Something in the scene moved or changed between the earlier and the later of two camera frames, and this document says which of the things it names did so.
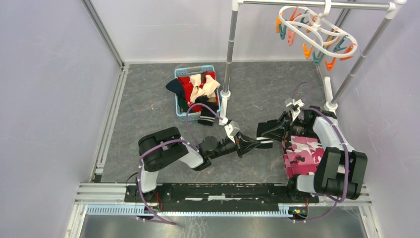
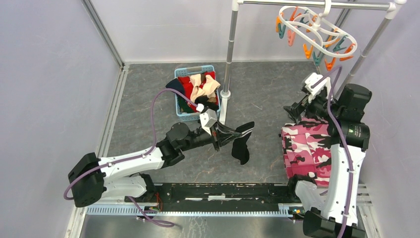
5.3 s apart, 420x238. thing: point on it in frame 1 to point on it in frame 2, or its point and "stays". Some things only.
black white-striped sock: x=272 y=129 to x=239 y=148
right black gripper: x=289 y=124 to x=296 y=108
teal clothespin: x=338 y=47 stays
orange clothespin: x=329 y=66 stays
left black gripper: x=250 y=144 to x=222 y=135
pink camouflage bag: x=301 y=155 stays
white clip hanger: x=311 y=28 stays
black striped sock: x=207 y=117 stays
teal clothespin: x=283 y=32 stays
